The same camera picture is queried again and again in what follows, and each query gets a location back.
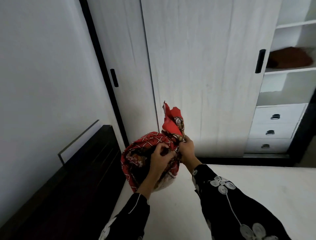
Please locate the person's left hand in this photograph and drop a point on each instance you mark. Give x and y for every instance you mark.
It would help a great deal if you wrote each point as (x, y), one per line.
(159, 160)

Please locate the person's right hand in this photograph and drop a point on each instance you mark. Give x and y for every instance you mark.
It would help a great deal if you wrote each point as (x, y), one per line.
(188, 152)

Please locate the red patterned bedsheet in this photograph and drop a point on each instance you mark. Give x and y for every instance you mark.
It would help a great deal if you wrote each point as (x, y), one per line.
(145, 142)

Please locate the dark wooden bed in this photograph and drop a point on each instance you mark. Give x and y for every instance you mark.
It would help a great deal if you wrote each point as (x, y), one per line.
(74, 185)

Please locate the brown bed sheet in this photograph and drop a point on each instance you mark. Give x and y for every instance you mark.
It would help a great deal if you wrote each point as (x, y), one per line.
(288, 58)

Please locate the person's right forearm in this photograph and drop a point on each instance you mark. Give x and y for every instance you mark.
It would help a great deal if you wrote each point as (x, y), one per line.
(193, 167)

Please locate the black floral blouse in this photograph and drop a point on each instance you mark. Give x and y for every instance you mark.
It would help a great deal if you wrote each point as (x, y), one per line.
(222, 210)

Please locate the white mattress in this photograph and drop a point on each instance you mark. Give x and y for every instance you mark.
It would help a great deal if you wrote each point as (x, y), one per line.
(259, 192)

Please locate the white board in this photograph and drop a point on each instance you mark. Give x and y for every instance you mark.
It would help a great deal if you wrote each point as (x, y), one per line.
(79, 143)

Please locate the white wardrobe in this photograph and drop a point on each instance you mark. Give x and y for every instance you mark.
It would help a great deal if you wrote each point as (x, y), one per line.
(197, 61)

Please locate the black recessed door pull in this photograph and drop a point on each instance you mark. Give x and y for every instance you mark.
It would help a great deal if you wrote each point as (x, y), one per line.
(260, 61)
(114, 78)

